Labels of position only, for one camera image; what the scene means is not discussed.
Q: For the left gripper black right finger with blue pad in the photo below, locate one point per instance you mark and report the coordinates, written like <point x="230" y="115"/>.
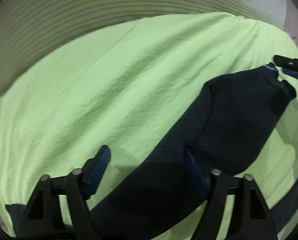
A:
<point x="251" y="217"/>

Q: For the light green bed sheet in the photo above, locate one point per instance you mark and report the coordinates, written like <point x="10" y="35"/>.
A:
<point x="126" y="86"/>

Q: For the striped white headboard cushion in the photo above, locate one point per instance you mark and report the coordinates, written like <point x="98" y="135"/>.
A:
<point x="30" y="29"/>

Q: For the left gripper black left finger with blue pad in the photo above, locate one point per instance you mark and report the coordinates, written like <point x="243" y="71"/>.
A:
<point x="42" y="216"/>

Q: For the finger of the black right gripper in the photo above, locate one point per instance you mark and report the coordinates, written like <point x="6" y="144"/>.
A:
<point x="289" y="66"/>

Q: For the dark navy fleece pants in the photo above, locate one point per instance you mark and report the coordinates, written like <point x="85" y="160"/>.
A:
<point x="228" y="124"/>

